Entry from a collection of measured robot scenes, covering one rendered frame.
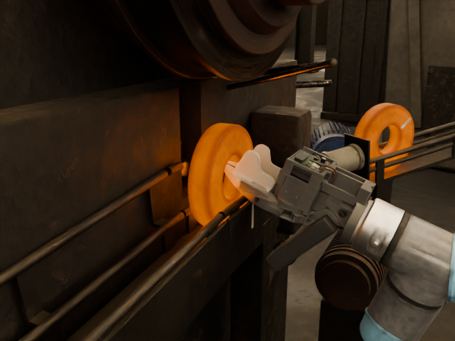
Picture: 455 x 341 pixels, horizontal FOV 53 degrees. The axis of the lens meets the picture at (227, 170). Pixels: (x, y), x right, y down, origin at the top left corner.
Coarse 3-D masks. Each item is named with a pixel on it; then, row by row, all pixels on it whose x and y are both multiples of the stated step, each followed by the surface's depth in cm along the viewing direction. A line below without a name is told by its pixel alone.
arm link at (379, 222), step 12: (372, 204) 58; (384, 204) 58; (372, 216) 57; (384, 216) 57; (396, 216) 57; (360, 228) 57; (372, 228) 57; (384, 228) 56; (396, 228) 56; (360, 240) 58; (372, 240) 57; (384, 240) 56; (360, 252) 59; (372, 252) 58; (384, 252) 57
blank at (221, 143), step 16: (208, 128) 65; (224, 128) 65; (240, 128) 68; (208, 144) 62; (224, 144) 64; (240, 144) 68; (192, 160) 62; (208, 160) 61; (224, 160) 64; (192, 176) 62; (208, 176) 61; (192, 192) 62; (208, 192) 61; (224, 192) 71; (192, 208) 64; (208, 208) 62
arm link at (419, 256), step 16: (400, 224) 56; (416, 224) 56; (432, 224) 57; (400, 240) 55; (416, 240) 55; (432, 240) 55; (448, 240) 55; (384, 256) 57; (400, 256) 56; (416, 256) 55; (432, 256) 54; (448, 256) 54; (400, 272) 57; (416, 272) 55; (432, 272) 54; (448, 272) 54; (400, 288) 57; (416, 288) 56; (432, 288) 55; (448, 288) 54; (432, 304) 56
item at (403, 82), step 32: (416, 0) 290; (448, 0) 281; (416, 32) 294; (448, 32) 285; (416, 64) 299; (448, 64) 289; (416, 96) 304; (448, 96) 292; (416, 128) 311; (448, 128) 296; (448, 160) 302
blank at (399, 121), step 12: (372, 108) 101; (384, 108) 99; (396, 108) 101; (360, 120) 101; (372, 120) 98; (384, 120) 100; (396, 120) 102; (408, 120) 103; (360, 132) 100; (372, 132) 99; (396, 132) 104; (408, 132) 104; (372, 144) 100; (396, 144) 105; (408, 144) 106; (372, 156) 101; (396, 156) 105
